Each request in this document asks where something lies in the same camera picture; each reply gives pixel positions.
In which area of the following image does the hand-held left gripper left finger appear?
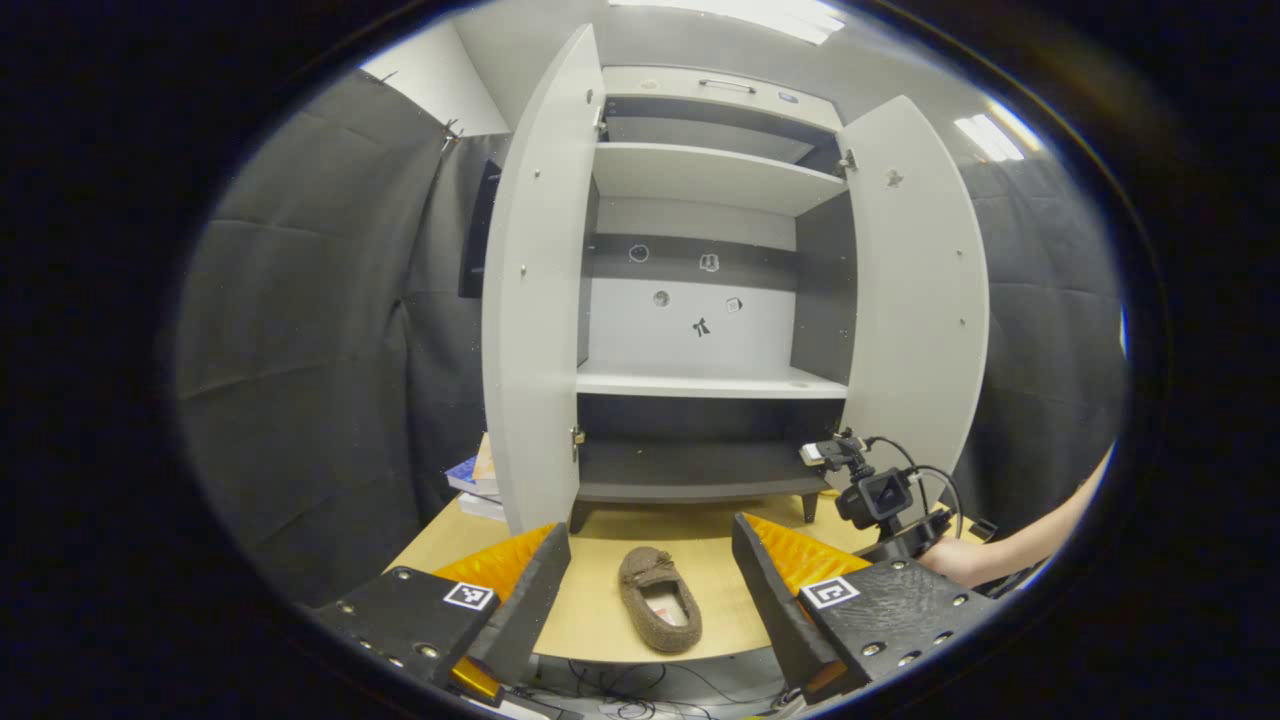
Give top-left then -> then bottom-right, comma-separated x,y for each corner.
315,522 -> 574,706

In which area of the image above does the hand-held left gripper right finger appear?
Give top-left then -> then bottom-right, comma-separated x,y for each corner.
732,513 -> 999,706

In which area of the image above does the brown fuzzy shoe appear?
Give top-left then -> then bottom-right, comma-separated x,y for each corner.
618,545 -> 704,656

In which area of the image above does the white shoe cabinet door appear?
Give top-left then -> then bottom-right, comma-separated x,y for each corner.
838,95 -> 991,493
482,25 -> 607,537

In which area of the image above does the white and grey shoe cabinet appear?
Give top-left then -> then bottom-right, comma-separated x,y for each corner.
573,65 -> 863,536

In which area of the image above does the stack of books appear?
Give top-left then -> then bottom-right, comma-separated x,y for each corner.
445,433 -> 507,523

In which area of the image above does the small ceiling light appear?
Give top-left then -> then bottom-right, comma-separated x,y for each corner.
953,100 -> 1041,163

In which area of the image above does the long ceiling light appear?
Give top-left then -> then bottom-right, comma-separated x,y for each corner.
610,0 -> 847,46

